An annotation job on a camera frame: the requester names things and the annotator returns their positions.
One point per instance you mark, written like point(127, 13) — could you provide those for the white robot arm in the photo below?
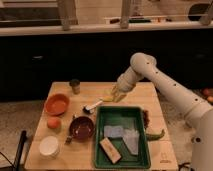
point(198, 113)

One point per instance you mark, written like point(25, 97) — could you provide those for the grey blue cloth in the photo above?
point(129, 136)

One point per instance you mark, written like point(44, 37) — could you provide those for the white round container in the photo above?
point(49, 146)

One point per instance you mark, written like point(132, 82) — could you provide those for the green plastic tray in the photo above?
point(124, 127)

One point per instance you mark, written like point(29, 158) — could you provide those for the wooden cutting board table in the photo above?
point(80, 156)

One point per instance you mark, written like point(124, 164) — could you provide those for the green pepper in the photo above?
point(155, 137)

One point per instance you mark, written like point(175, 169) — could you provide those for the orange fruit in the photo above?
point(54, 123)

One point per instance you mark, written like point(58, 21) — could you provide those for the yellow banana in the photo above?
point(108, 98)

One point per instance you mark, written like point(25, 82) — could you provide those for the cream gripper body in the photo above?
point(117, 95)

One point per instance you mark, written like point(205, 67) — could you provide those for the dark brown scrubber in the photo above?
point(146, 118)

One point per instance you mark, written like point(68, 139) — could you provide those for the black pole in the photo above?
point(22, 140)

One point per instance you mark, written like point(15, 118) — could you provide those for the white handled brush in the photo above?
point(88, 109)

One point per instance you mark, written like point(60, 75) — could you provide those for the small brown cup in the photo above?
point(75, 85)

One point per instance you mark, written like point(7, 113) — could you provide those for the orange bowl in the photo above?
point(56, 104)

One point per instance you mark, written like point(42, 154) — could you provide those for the wooden block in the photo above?
point(110, 150)

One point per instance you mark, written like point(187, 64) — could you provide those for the purple bowl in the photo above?
point(81, 128)

